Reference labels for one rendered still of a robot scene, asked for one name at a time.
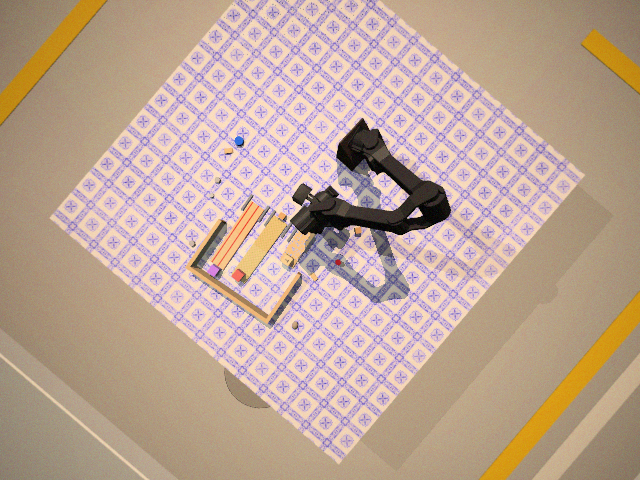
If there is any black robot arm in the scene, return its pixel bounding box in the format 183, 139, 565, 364
289, 126, 451, 235

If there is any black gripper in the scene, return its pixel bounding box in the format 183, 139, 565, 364
292, 183, 344, 231

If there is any orange striped flat strip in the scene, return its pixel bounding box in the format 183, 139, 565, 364
232, 201, 264, 238

